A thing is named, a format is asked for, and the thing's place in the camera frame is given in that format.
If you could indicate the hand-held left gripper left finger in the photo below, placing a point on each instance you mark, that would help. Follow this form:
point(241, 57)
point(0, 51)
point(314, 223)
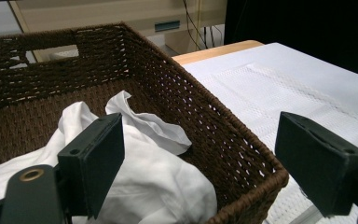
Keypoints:
point(90, 161)

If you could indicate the white quilted table cover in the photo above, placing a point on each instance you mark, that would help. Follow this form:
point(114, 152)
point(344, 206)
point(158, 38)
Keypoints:
point(279, 56)

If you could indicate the black curtain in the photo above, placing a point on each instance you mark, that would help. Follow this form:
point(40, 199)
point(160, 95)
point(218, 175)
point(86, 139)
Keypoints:
point(307, 31)

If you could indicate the white shirt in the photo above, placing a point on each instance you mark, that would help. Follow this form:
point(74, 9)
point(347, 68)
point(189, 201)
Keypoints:
point(155, 180)

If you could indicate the beige wooden desk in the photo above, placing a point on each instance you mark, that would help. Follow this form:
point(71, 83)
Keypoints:
point(105, 15)

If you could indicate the brown woven basket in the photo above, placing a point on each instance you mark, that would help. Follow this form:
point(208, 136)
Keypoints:
point(174, 99)

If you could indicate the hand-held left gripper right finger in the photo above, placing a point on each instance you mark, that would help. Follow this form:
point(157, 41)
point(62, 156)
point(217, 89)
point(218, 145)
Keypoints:
point(320, 168)

